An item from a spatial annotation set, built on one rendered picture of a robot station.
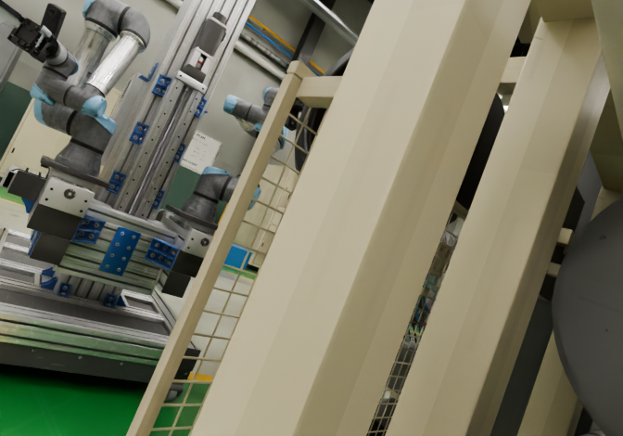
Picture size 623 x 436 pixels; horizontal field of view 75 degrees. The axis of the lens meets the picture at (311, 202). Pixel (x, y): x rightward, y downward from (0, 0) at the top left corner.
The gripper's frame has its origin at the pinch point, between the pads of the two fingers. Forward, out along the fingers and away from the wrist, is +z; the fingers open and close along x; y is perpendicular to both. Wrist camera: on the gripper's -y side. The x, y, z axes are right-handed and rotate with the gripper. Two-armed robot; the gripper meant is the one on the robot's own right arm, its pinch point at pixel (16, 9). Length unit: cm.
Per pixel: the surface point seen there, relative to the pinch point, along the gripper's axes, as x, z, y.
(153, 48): 246, -714, -183
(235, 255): -101, -552, 74
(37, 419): -58, -19, 99
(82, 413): -68, -30, 98
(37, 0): 413, -631, -126
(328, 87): -80, 70, -1
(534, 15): -113, 31, -60
